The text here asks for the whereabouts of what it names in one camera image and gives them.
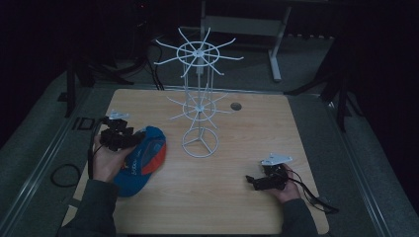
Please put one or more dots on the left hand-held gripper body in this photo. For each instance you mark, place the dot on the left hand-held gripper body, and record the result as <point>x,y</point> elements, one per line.
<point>114,131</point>

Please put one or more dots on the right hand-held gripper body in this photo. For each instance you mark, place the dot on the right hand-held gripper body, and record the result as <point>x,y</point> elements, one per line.
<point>274,173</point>

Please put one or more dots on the blue and orange cap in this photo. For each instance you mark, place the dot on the blue and orange cap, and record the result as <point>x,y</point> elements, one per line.
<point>145,163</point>

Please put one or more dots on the person's right hand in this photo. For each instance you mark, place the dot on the person's right hand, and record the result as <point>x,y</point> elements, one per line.
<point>290,188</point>

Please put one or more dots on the person's left hand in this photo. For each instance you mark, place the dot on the person's left hand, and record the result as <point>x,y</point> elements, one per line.
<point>106,161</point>

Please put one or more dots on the black tripod stand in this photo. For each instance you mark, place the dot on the black tripod stand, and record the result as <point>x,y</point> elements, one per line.
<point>332,85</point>
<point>99,65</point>

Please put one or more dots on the grey table grommet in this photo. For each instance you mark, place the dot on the grey table grommet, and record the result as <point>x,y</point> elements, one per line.
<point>235,106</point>

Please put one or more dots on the white metal desk frame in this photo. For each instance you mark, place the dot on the white metal desk frame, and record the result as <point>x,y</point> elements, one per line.
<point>257,29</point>

